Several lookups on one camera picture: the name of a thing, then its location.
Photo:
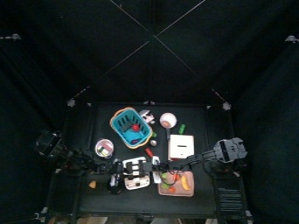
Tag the grey frame clamp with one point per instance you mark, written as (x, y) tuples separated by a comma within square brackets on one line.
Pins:
[(226, 106), (15, 37), (291, 38), (147, 102), (71, 102)]

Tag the white grey toy knife holder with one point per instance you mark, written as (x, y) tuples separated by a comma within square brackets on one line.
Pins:
[(147, 116)]

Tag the purple toy item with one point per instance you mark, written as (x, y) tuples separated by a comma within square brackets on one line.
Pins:
[(135, 141)]

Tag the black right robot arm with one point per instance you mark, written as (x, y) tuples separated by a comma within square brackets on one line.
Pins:
[(230, 150)]

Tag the green toy vegetable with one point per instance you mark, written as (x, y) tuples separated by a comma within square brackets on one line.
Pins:
[(182, 129)]

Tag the red toy pepper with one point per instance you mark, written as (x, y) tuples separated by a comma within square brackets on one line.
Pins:
[(148, 152)]

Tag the pale toy toaster box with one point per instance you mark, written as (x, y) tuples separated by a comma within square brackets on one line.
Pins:
[(180, 145)]

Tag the red toy ball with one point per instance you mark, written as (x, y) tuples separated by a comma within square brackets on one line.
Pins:
[(135, 127)]

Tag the black printed label plate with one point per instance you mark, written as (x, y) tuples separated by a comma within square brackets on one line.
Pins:
[(228, 199)]

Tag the pink toy bowl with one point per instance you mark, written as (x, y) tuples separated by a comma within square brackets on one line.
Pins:
[(99, 143)]

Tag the teal basket with orange rim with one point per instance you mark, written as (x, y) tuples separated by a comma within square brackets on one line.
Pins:
[(123, 137)]

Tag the silver toy egg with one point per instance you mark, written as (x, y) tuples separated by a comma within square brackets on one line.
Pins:
[(154, 142)]

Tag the yellow green toy food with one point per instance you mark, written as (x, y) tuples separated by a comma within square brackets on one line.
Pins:
[(103, 150)]

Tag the small green toy block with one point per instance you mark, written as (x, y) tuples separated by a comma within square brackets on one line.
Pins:
[(164, 176)]

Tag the small orange toy carrot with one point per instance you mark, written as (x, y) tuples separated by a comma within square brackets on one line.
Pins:
[(171, 190)]

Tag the black round dish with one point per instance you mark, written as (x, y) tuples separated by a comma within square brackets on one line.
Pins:
[(116, 188)]

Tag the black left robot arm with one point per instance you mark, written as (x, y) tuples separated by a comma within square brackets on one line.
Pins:
[(77, 159)]

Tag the yellow toy cheese wedge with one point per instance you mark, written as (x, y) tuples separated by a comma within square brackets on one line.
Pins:
[(92, 184)]

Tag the yellow toy banana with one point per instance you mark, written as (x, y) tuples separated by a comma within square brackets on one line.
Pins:
[(186, 183)]

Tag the pink toy tray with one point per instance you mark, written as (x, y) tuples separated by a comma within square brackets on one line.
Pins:
[(179, 193)]

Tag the small green toy piece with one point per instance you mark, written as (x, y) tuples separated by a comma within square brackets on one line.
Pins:
[(154, 134)]

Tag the white toy pan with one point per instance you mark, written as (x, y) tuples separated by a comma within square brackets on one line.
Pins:
[(168, 119)]

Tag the green toy pear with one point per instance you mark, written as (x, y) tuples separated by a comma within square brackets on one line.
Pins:
[(166, 185)]

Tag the orange toy tomato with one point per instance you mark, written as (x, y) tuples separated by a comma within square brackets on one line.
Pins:
[(176, 177)]

